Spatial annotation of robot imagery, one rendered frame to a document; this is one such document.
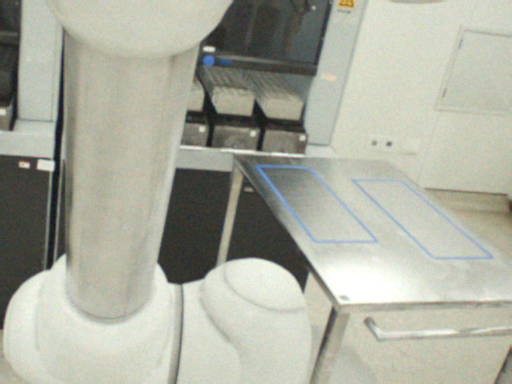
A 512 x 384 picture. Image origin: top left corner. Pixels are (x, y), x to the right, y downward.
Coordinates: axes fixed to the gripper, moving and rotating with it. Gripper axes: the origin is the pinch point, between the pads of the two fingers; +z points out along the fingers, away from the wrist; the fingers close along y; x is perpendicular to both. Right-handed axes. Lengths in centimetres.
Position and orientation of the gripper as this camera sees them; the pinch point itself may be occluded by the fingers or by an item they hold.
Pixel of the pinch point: (245, 42)
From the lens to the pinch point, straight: 98.5
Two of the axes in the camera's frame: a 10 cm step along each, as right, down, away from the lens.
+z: -1.4, 9.1, 3.9
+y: 9.8, 0.8, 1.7
